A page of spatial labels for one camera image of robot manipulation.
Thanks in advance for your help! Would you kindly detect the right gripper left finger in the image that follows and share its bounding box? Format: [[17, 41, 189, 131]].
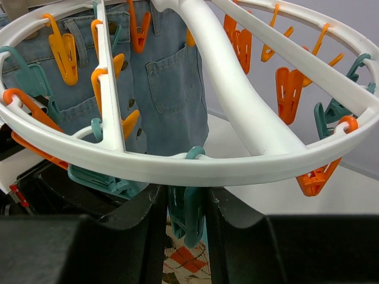
[[1, 185, 167, 283]]

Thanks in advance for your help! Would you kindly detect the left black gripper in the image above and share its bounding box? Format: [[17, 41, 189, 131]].
[[0, 124, 149, 221]]

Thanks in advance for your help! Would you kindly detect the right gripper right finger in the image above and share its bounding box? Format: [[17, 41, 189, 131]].
[[205, 188, 378, 283]]

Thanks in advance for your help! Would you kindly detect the beige orange argyle sock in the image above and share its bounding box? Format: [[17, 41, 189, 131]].
[[162, 218, 211, 284]]

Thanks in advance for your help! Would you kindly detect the teal clip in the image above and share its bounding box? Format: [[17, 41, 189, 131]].
[[68, 116, 149, 200], [167, 145, 207, 249]]

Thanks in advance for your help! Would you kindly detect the white round clip hanger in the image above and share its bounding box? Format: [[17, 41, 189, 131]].
[[1, 1, 378, 188]]

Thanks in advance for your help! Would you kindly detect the teal clip front left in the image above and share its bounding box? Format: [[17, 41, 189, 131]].
[[68, 116, 149, 200]]

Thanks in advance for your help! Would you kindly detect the orange clip right rim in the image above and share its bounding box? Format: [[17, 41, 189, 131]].
[[296, 115, 359, 197]]

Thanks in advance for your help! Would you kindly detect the orange clip front left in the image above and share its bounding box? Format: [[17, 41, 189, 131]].
[[2, 88, 69, 170]]

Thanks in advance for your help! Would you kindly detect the blue denim garment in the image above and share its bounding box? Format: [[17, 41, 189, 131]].
[[1, 1, 208, 156]]

